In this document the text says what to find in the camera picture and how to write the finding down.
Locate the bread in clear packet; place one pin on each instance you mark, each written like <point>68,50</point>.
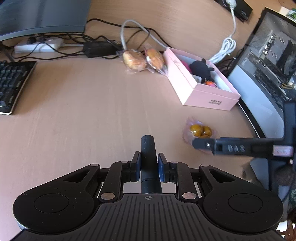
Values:
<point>154,58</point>
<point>134,60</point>

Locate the packet of brown chestnuts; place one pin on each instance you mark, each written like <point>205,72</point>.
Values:
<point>196,129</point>

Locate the black cylinder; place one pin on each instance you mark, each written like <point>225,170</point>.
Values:
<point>148,148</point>

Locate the pink plastic net scoop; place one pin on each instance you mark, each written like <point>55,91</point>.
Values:
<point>185,64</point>

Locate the black power adapter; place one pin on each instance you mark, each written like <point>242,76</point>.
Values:
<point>97,47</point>

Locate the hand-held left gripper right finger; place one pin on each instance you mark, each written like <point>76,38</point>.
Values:
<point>161,166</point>

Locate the black keyboard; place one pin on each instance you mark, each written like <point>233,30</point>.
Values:
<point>11,85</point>

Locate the glass-sided computer case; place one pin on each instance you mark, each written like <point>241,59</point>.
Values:
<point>266,58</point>

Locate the orange plastic toy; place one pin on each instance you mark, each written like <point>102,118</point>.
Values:
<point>209,82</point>

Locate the black hub box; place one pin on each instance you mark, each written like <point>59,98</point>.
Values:
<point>242,9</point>

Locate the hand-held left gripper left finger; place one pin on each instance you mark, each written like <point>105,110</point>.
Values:
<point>138,166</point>

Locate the dark computer monitor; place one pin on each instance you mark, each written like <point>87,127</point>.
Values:
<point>41,16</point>

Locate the pink cardboard box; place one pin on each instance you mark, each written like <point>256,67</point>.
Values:
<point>208,98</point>

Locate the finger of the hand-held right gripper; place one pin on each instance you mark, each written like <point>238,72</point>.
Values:
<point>203,144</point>

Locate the long white power strip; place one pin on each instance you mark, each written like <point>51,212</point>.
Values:
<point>34,47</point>

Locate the black plush cat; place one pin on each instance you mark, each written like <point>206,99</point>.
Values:
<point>200,67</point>

